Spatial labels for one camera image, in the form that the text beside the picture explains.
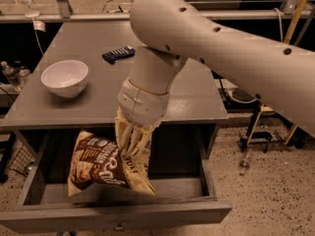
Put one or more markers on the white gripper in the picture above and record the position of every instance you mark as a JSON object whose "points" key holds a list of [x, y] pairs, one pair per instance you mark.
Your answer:
{"points": [[142, 104]]}

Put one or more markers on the brown chip bag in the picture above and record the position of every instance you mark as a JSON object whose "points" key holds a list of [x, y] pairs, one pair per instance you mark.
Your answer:
{"points": [[99, 160]]}

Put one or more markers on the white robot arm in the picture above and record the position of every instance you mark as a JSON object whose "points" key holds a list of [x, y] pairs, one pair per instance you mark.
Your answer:
{"points": [[278, 74]]}

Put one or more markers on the metal drawer knob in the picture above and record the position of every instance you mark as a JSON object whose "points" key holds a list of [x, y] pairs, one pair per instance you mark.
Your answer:
{"points": [[119, 227]]}

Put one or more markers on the open grey top drawer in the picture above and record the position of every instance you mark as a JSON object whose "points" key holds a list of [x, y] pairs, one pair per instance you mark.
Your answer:
{"points": [[114, 200]]}

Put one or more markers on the grey cabinet table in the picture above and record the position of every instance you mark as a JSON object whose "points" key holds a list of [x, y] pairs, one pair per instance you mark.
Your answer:
{"points": [[48, 124]]}

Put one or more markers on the dark blue snack bar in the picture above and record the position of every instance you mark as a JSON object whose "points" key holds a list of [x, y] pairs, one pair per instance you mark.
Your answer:
{"points": [[118, 54]]}

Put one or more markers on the white bowl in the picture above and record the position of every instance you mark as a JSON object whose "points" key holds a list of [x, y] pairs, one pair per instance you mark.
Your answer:
{"points": [[66, 78]]}

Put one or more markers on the plastic bottle on floor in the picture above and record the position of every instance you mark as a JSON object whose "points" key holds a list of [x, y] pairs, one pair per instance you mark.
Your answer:
{"points": [[245, 162]]}

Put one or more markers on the clear plastic water bottle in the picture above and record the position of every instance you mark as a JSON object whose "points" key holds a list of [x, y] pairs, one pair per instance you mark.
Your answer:
{"points": [[12, 75]]}

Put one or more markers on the black wire basket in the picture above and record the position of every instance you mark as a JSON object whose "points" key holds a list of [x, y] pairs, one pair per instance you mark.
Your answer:
{"points": [[22, 161]]}

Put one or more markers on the grey metal rail frame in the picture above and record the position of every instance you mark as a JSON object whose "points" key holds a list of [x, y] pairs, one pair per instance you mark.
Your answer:
{"points": [[65, 14]]}

